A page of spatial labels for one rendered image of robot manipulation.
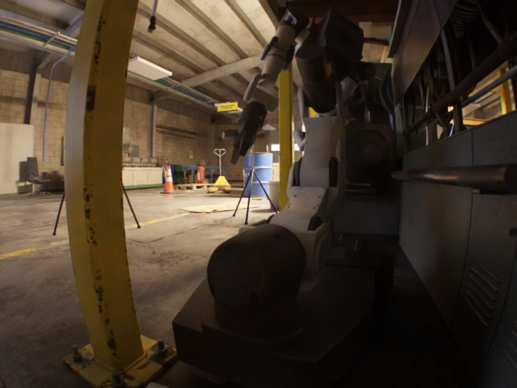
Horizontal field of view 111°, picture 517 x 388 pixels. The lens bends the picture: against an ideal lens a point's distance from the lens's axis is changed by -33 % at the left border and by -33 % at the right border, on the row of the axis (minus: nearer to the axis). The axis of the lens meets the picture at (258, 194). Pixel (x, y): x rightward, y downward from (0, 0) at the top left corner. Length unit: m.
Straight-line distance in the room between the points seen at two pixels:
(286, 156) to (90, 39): 1.70
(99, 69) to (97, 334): 0.56
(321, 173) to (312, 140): 0.15
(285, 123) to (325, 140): 1.11
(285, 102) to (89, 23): 1.71
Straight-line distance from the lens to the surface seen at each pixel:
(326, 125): 1.03
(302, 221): 0.67
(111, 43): 0.62
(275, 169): 8.14
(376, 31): 3.03
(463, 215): 0.86
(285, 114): 2.10
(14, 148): 8.79
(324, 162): 0.94
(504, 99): 3.43
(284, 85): 2.16
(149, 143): 13.12
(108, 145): 0.57
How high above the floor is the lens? 0.46
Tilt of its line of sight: 4 degrees down
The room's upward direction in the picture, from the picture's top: straight up
